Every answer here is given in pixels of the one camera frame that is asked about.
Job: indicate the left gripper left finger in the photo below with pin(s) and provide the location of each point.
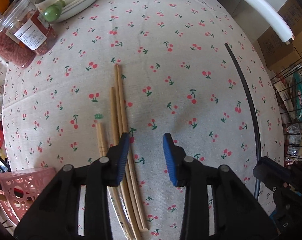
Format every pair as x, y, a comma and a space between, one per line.
116, 165

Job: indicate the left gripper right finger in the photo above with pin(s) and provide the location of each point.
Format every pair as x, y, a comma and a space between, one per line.
174, 156

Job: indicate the black chopstick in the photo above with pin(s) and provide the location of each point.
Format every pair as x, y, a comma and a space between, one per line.
241, 139

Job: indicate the wooden chopstick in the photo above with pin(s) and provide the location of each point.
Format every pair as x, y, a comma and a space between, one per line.
129, 186
121, 196
132, 180

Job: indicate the disposable chopsticks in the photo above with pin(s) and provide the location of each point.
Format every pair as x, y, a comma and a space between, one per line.
102, 139

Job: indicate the cherry print tablecloth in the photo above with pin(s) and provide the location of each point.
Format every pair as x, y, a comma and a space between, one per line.
173, 61

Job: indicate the pink perforated utensil basket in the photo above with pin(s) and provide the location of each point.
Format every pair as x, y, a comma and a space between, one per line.
21, 189

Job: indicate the brown cardboard box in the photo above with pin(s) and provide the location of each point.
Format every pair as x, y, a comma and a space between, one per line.
281, 43

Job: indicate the goji berry jar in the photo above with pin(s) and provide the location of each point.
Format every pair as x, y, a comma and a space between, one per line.
13, 50

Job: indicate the green jade ornament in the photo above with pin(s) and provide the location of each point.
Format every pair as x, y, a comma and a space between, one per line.
53, 12

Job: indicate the labelled snack jar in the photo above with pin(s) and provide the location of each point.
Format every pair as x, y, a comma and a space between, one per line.
28, 25

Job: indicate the black wire rack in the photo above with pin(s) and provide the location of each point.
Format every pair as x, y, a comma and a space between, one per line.
287, 84

